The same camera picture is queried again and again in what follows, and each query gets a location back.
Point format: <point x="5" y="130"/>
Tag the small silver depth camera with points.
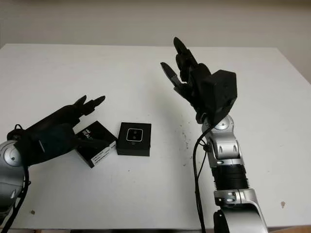
<point x="134" y="135"/>

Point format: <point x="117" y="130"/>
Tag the black camera box base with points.
<point x="133" y="151"/>

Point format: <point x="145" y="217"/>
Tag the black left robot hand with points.
<point x="60" y="114"/>

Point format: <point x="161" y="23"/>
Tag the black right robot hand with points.
<point x="199" y="92"/>

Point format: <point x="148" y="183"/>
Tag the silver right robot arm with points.
<point x="226" y="150"/>

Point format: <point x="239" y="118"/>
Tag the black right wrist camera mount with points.
<point x="226" y="92"/>

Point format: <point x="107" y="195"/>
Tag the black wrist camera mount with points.
<point x="53" y="143"/>
<point x="226" y="92"/>

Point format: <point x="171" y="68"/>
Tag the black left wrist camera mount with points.
<point x="53" y="143"/>

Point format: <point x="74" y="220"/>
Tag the black RealSense box lid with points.
<point x="98" y="127"/>

